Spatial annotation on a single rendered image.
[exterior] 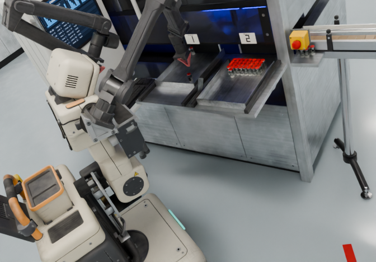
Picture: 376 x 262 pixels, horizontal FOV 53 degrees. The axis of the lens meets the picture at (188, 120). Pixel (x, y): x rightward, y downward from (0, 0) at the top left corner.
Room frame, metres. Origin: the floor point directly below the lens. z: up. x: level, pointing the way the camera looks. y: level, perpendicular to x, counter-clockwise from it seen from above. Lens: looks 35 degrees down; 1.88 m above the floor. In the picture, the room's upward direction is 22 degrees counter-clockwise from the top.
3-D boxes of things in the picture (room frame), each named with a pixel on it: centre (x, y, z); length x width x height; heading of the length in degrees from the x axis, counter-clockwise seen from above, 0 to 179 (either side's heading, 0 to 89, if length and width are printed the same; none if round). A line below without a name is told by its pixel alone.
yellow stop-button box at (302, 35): (1.52, -0.62, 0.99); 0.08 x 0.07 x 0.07; 135
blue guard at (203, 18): (2.27, 0.16, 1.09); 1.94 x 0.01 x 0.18; 45
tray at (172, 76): (1.85, -0.12, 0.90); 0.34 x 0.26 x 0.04; 135
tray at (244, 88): (1.53, -0.29, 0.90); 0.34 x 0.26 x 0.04; 135
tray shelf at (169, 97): (1.68, -0.19, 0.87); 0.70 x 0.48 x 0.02; 45
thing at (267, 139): (2.62, -0.19, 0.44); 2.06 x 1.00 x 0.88; 45
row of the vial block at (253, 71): (1.59, -0.35, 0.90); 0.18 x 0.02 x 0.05; 45
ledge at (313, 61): (1.54, -0.66, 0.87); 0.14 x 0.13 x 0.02; 135
